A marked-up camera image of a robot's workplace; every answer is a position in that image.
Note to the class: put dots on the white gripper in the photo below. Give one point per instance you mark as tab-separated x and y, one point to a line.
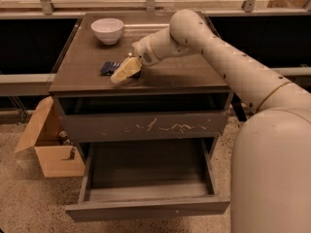
141	52

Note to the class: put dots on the blue rxbar blueberry wrapper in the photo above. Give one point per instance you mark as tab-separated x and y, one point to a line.
109	68

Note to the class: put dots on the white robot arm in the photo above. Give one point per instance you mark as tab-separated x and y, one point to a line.
271	158

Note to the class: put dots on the grey drawer cabinet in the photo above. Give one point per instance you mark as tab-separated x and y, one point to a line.
184	84

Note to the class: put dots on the grey scratched top drawer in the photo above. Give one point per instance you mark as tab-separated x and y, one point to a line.
144	126

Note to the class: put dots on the grey open middle drawer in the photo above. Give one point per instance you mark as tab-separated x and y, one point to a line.
148	179

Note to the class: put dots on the white ceramic bowl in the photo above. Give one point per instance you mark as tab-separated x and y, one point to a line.
108	30

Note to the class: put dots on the bottles in cardboard box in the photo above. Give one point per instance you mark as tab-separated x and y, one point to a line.
65	141

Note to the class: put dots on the open cardboard box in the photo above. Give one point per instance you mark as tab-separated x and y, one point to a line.
41	135

